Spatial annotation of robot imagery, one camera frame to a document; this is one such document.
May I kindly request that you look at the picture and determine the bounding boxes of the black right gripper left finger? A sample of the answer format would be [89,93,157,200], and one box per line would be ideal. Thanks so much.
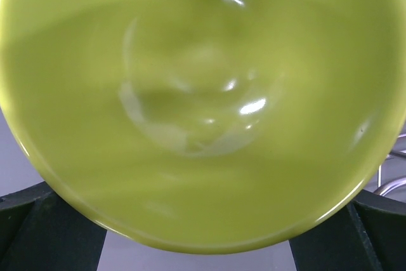
[1,182,107,271]

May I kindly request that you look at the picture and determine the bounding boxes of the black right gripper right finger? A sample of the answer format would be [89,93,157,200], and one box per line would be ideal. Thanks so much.
[289,190,405,271]

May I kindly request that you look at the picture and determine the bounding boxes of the green bowl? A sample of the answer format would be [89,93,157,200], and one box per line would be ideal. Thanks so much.
[1,0,405,254]

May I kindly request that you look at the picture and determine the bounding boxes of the metal wire dish rack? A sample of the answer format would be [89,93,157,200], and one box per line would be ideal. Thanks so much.
[374,132,405,202]

